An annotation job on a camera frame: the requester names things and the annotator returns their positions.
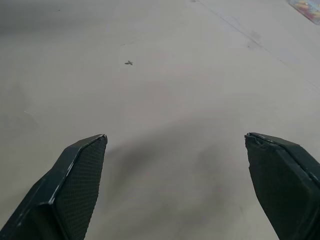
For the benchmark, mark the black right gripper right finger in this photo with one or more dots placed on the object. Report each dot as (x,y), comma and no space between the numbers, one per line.
(282,185)

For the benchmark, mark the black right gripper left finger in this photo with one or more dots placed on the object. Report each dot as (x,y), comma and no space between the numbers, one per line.
(62,190)

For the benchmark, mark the clear bag of colourful items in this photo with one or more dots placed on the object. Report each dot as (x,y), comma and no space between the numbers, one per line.
(307,9)

